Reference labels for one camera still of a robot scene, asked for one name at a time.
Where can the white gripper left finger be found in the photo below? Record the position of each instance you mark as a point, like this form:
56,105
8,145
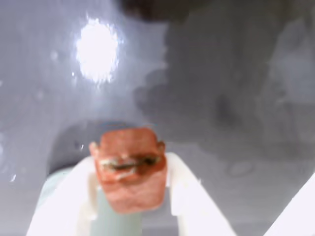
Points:
66,201

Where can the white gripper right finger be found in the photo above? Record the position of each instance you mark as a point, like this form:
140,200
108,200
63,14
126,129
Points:
194,204

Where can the red cube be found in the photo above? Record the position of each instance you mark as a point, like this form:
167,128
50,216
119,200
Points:
133,182

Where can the pale green cup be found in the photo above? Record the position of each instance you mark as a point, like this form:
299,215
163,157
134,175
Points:
115,221

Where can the white board edge strip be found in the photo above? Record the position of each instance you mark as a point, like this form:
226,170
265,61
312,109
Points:
295,211

